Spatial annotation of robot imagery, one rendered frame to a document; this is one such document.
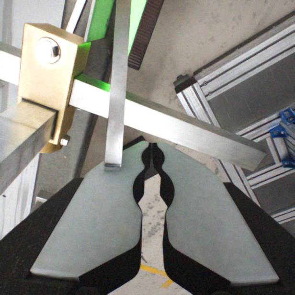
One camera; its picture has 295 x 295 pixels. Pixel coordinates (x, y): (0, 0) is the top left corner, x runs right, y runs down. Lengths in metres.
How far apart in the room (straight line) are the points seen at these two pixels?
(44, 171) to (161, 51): 0.76
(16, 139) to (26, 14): 0.31
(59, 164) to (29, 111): 0.23
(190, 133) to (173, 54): 0.82
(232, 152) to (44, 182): 0.37
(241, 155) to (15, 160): 0.24
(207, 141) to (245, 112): 0.71
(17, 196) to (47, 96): 0.47
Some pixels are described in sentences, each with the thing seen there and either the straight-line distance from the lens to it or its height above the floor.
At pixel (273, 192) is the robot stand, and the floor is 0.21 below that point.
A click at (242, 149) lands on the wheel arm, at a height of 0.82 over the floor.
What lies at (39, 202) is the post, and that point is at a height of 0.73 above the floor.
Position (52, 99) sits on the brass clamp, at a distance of 0.25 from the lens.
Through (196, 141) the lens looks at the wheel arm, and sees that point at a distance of 0.26.
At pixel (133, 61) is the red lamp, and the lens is 0.35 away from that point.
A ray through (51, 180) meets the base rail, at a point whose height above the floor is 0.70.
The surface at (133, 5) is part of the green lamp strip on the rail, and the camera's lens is 0.34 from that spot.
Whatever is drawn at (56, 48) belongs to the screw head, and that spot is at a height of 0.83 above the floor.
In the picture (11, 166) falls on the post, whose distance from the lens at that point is 0.19.
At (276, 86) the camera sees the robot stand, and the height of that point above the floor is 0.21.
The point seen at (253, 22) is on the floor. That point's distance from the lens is 1.13.
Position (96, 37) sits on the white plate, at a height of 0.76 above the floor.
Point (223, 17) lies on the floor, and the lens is 1.09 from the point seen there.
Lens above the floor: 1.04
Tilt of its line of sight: 60 degrees down
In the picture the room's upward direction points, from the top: 178 degrees counter-clockwise
